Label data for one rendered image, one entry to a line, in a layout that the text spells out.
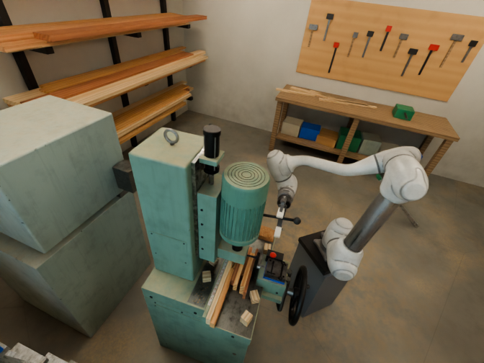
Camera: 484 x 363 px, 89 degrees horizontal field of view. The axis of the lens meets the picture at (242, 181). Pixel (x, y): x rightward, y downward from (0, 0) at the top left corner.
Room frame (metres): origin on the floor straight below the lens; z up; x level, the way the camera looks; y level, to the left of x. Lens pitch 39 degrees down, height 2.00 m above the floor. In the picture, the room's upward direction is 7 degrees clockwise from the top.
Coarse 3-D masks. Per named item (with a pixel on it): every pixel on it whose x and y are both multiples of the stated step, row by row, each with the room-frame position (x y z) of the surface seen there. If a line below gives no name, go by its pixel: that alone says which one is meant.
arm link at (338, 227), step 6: (336, 222) 1.08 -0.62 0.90; (342, 222) 1.07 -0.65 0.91; (348, 222) 1.08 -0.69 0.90; (330, 228) 1.06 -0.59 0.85; (336, 228) 1.03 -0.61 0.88; (342, 228) 1.03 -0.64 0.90; (348, 228) 1.03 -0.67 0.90; (324, 234) 1.09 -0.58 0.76; (330, 234) 1.03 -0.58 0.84; (336, 234) 1.01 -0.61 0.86; (342, 234) 1.01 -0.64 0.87; (324, 240) 1.05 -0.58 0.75; (330, 240) 0.99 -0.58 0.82; (324, 246) 1.04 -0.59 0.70
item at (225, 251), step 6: (222, 240) 0.74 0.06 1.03; (222, 246) 0.70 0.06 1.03; (228, 246) 0.70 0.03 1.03; (246, 246) 0.72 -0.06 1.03; (222, 252) 0.68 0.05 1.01; (228, 252) 0.68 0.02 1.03; (234, 252) 0.68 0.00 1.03; (240, 252) 0.68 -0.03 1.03; (246, 252) 0.68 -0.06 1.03; (222, 258) 0.68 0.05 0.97; (228, 258) 0.67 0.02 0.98; (234, 258) 0.67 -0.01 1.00; (240, 258) 0.66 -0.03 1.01
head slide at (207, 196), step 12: (216, 180) 0.75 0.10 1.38; (204, 192) 0.67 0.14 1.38; (216, 192) 0.68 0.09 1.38; (204, 204) 0.66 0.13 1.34; (216, 204) 0.65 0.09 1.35; (204, 216) 0.66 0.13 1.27; (216, 216) 0.66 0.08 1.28; (204, 228) 0.66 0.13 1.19; (216, 228) 0.66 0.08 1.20; (204, 240) 0.66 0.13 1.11; (216, 240) 0.67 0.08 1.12; (204, 252) 0.66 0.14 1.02; (216, 252) 0.67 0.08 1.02
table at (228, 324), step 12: (264, 240) 0.87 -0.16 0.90; (252, 252) 0.78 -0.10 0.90; (228, 288) 0.57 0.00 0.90; (252, 288) 0.58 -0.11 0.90; (228, 300) 0.52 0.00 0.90; (240, 300) 0.52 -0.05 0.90; (276, 300) 0.56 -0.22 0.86; (228, 312) 0.47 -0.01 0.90; (240, 312) 0.47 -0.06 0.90; (252, 312) 0.48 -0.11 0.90; (204, 324) 0.41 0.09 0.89; (216, 324) 0.41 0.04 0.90; (228, 324) 0.42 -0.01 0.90; (240, 324) 0.42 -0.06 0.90; (252, 324) 0.43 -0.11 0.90; (228, 336) 0.39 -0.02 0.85; (240, 336) 0.38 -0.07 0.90
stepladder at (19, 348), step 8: (0, 344) 0.24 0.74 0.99; (16, 344) 0.30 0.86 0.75; (0, 352) 0.21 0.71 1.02; (8, 352) 0.27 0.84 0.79; (16, 352) 0.28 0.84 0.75; (24, 352) 0.28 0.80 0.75; (32, 352) 0.28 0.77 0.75; (48, 352) 0.35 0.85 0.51; (0, 360) 0.20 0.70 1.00; (8, 360) 0.21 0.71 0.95; (16, 360) 0.22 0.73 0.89; (24, 360) 0.24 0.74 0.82; (32, 360) 0.26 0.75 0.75; (40, 360) 0.26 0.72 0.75; (48, 360) 0.27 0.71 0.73; (56, 360) 0.32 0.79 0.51; (72, 360) 0.38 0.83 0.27
